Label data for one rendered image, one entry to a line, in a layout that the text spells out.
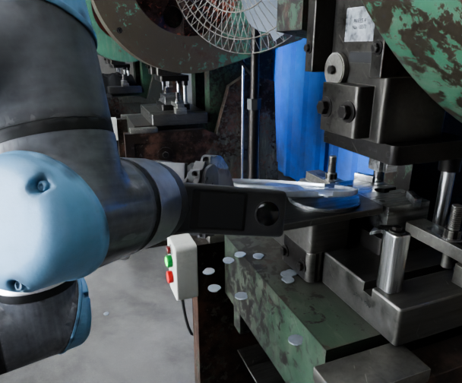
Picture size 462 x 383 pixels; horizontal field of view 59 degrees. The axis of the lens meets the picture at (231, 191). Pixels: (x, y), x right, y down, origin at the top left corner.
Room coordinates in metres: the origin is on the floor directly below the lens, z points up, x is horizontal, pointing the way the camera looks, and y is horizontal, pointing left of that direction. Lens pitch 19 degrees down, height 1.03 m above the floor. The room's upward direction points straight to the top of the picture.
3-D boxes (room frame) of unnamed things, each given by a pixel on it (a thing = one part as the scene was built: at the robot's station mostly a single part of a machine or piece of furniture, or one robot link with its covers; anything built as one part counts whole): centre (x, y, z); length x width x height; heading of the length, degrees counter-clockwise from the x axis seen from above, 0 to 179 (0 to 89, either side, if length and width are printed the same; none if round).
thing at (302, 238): (0.66, -0.12, 0.72); 0.25 x 0.14 x 0.14; 111
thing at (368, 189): (0.72, -0.28, 0.76); 0.15 x 0.09 x 0.05; 21
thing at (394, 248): (0.51, -0.23, 0.75); 0.03 x 0.03 x 0.10; 21
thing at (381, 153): (0.72, -0.28, 0.86); 0.20 x 0.16 x 0.05; 21
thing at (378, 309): (0.72, -0.28, 0.67); 0.45 x 0.30 x 0.06; 21
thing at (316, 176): (0.88, -0.22, 0.76); 0.17 x 0.06 x 0.10; 21
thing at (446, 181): (0.67, -0.37, 0.80); 0.02 x 0.02 x 0.14
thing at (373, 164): (0.72, -0.27, 0.84); 0.05 x 0.03 x 0.04; 21
